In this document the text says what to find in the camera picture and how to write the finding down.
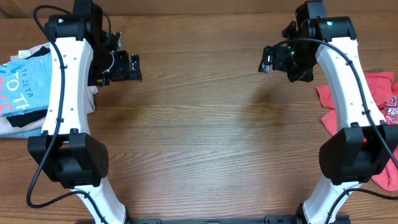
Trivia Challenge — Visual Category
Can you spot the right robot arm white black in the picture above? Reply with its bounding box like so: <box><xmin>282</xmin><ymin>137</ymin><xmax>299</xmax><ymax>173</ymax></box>
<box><xmin>259</xmin><ymin>1</ymin><xmax>397</xmax><ymax>224</ymax></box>

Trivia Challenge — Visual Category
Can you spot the folded beige shirt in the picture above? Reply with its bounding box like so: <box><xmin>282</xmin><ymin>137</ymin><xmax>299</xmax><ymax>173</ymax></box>
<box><xmin>0</xmin><ymin>42</ymin><xmax>99</xmax><ymax>135</ymax></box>

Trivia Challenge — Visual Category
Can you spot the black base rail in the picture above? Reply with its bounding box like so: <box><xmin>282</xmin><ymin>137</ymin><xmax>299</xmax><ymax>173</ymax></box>
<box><xmin>127</xmin><ymin>214</ymin><xmax>352</xmax><ymax>224</ymax></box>

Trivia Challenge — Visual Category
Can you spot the folded light blue denim garment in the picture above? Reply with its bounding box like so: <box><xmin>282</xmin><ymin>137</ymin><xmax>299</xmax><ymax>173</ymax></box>
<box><xmin>1</xmin><ymin>128</ymin><xmax>41</xmax><ymax>139</ymax></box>

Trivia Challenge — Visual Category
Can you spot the light blue printed t-shirt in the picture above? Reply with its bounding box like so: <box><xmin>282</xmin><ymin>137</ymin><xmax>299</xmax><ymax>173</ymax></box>
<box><xmin>1</xmin><ymin>53</ymin><xmax>52</xmax><ymax>116</ymax></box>

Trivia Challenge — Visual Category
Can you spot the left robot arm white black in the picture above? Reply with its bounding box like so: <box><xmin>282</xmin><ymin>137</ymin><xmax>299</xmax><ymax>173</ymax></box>
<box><xmin>28</xmin><ymin>0</ymin><xmax>142</xmax><ymax>223</ymax></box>

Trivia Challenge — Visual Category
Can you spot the folded black shirt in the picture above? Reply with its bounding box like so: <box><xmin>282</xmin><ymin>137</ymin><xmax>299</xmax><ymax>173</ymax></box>
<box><xmin>6</xmin><ymin>47</ymin><xmax>50</xmax><ymax>128</ymax></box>

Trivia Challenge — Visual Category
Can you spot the cardboard back panel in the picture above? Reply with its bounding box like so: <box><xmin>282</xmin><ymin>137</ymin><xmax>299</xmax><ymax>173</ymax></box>
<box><xmin>1</xmin><ymin>0</ymin><xmax>397</xmax><ymax>18</ymax></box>

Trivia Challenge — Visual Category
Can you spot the red printed t-shirt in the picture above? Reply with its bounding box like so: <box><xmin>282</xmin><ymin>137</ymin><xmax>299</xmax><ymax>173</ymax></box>
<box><xmin>316</xmin><ymin>72</ymin><xmax>397</xmax><ymax>192</ymax></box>

